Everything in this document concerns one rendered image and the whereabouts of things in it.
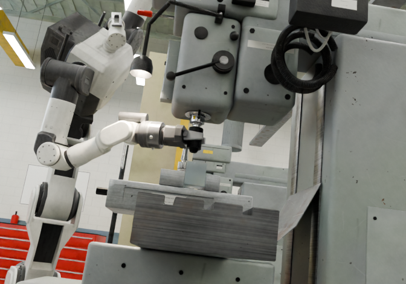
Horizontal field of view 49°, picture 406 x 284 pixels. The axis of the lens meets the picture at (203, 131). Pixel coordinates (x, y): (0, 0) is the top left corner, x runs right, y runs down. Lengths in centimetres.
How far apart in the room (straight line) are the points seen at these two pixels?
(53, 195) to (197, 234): 122
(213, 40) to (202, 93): 18
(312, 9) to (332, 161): 41
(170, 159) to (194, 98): 183
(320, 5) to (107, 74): 81
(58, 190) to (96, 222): 862
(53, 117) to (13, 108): 984
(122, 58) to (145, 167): 150
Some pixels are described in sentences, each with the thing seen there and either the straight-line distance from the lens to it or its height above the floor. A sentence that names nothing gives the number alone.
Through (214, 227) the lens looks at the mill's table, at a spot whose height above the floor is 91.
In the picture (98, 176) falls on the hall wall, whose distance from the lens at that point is 1062.
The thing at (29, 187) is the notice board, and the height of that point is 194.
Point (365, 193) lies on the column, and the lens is 131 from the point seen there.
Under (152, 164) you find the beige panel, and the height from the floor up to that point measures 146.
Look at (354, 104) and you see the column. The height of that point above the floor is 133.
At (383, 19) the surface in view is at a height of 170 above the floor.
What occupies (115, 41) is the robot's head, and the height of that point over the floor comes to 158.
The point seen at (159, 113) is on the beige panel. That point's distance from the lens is 327.
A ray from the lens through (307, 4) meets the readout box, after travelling 127.
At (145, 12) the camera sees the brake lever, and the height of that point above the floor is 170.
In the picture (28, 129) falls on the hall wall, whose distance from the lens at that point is 1117.
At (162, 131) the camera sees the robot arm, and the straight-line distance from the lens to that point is 145.
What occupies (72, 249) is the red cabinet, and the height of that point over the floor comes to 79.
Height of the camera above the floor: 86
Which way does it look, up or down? 16 degrees up
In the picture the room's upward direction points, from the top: 7 degrees clockwise
